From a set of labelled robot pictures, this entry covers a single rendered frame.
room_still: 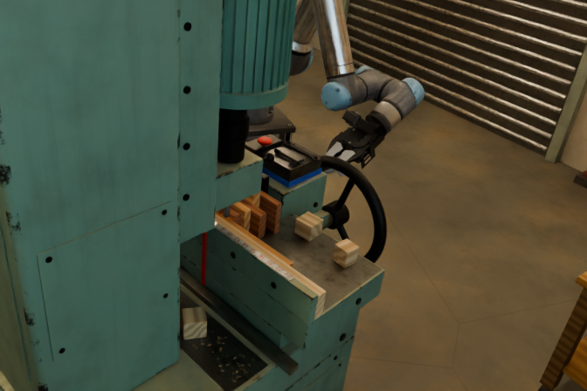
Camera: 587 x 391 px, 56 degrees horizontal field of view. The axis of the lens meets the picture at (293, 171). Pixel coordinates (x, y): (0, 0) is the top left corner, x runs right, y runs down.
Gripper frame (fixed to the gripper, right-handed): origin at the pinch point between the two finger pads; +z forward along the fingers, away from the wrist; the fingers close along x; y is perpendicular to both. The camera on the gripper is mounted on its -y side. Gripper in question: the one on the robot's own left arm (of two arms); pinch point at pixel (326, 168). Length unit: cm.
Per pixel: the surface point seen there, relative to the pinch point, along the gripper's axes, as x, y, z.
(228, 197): -11.9, -34.4, 30.0
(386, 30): 168, 188, -212
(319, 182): -10.8, -15.2, 10.5
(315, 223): -19.4, -19.6, 19.6
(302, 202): -11.2, -14.7, 16.1
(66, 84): -17, -75, 41
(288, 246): -18.6, -19.3, 26.3
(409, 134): 87, 184, -136
